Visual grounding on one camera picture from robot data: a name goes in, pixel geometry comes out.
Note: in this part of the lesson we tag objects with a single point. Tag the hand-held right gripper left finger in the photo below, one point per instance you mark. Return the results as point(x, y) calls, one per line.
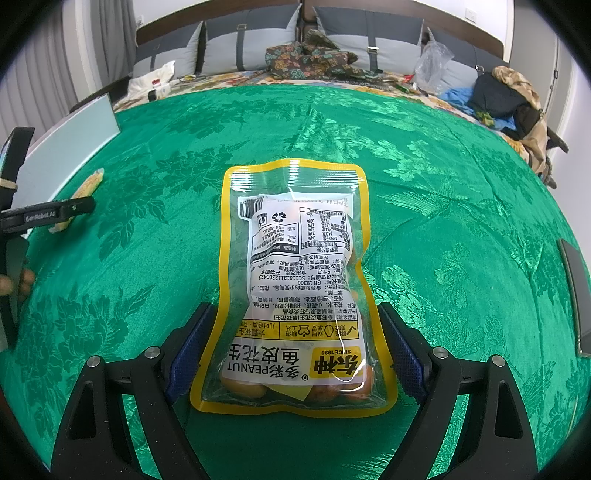
point(182, 360)

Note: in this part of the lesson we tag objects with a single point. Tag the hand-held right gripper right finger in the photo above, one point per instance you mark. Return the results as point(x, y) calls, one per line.
point(406, 364)

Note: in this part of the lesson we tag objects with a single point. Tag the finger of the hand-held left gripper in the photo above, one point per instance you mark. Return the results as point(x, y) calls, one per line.
point(78, 207)

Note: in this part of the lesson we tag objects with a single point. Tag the pale yellow snack packet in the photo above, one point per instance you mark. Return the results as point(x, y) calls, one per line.
point(87, 184)

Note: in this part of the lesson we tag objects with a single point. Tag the white cardboard box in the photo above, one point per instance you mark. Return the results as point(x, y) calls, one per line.
point(69, 147)

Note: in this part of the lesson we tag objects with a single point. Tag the yellow-bordered clear peanut packet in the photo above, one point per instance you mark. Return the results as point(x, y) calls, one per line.
point(295, 258)

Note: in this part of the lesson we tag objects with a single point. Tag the person's left hand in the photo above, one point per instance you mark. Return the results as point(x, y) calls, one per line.
point(27, 281)

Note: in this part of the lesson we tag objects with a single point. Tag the green patterned blanket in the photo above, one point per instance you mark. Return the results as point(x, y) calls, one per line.
point(461, 230)

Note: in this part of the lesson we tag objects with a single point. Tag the grey curtain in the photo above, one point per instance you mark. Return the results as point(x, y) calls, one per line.
point(60, 60)

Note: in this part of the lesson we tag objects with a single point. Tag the eyeglasses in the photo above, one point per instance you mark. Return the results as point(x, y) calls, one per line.
point(187, 78)

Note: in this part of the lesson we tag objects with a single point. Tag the black smartphone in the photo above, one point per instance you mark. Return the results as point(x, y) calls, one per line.
point(577, 286)

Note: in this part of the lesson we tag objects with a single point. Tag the black chair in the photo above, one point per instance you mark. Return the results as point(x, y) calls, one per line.
point(556, 143)

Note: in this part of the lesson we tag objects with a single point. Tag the blue cloth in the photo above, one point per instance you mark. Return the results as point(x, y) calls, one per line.
point(457, 97)

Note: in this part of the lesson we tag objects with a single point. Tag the dark floral crumpled blanket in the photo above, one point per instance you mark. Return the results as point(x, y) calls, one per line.
point(314, 60)

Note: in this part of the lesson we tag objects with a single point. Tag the black bag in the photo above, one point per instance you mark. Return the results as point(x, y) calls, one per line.
point(498, 97)

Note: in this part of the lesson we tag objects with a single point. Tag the clear plastic bag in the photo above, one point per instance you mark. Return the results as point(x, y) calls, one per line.
point(431, 64)

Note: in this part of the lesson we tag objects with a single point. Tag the white door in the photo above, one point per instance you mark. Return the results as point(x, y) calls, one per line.
point(540, 60)

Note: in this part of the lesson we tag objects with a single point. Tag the white wall outlet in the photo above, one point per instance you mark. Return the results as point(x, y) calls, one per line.
point(471, 14)

